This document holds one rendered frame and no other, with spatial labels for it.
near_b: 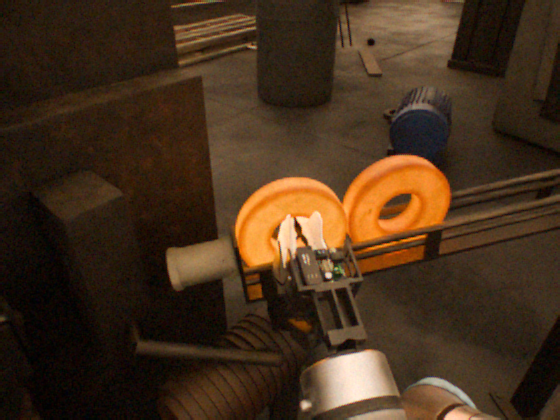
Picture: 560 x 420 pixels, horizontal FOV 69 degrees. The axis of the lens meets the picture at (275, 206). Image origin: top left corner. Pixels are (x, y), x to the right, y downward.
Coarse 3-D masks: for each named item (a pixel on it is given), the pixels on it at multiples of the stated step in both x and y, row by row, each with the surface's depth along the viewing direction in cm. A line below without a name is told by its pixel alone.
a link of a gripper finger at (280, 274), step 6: (276, 252) 52; (276, 258) 51; (282, 258) 50; (276, 264) 50; (282, 264) 50; (276, 270) 49; (282, 270) 49; (276, 276) 49; (282, 276) 49; (276, 282) 49; (282, 282) 48; (282, 288) 48; (282, 294) 49
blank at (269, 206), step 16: (256, 192) 53; (272, 192) 51; (288, 192) 51; (304, 192) 51; (320, 192) 52; (256, 208) 51; (272, 208) 52; (288, 208) 52; (304, 208) 53; (320, 208) 53; (336, 208) 54; (240, 224) 53; (256, 224) 53; (272, 224) 53; (336, 224) 56; (240, 240) 54; (256, 240) 54; (272, 240) 57; (336, 240) 57; (256, 256) 56; (272, 256) 56
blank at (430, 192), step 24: (384, 168) 53; (408, 168) 53; (432, 168) 54; (360, 192) 54; (384, 192) 54; (408, 192) 55; (432, 192) 56; (360, 216) 56; (408, 216) 60; (432, 216) 59; (360, 240) 58
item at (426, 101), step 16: (416, 96) 221; (432, 96) 218; (400, 112) 216; (416, 112) 201; (432, 112) 198; (448, 112) 208; (400, 128) 207; (416, 128) 203; (432, 128) 200; (448, 128) 204; (400, 144) 211; (416, 144) 208; (432, 144) 205; (432, 160) 223
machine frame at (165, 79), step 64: (0, 0) 44; (64, 0) 49; (128, 0) 55; (0, 64) 47; (64, 64) 52; (128, 64) 58; (0, 128) 45; (64, 128) 49; (128, 128) 56; (192, 128) 64; (0, 192) 47; (128, 192) 60; (192, 192) 69; (0, 256) 49; (64, 320) 60; (192, 320) 83; (64, 384) 64; (128, 384) 76
